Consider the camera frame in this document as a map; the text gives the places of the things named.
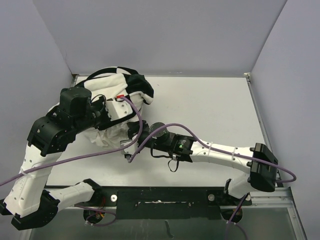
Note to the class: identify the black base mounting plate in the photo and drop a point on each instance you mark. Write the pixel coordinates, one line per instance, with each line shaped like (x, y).
(165, 203)

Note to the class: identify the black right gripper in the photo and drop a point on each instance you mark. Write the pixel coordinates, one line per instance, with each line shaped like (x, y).
(134, 127)

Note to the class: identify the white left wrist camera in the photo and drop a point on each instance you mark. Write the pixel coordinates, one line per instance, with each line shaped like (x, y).
(118, 109)

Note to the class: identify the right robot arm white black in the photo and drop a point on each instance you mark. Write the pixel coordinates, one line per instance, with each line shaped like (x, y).
(257, 164)

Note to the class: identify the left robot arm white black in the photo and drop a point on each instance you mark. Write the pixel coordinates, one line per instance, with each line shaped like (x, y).
(28, 202)

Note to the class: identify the aluminium frame rail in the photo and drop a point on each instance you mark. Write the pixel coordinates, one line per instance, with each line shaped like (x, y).
(286, 189)

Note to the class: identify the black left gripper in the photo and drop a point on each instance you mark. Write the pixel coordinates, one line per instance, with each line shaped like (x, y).
(101, 103)

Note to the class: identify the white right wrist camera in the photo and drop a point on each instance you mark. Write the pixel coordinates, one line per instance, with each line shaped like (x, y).
(129, 148)

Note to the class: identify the white pillow insert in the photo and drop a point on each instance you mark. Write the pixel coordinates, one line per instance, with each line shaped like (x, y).
(109, 133)

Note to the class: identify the black white checkered pillowcase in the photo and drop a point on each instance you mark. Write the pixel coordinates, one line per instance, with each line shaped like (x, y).
(115, 81)

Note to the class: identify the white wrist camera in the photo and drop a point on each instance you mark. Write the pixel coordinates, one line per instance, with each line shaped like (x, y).
(129, 148)
(118, 109)

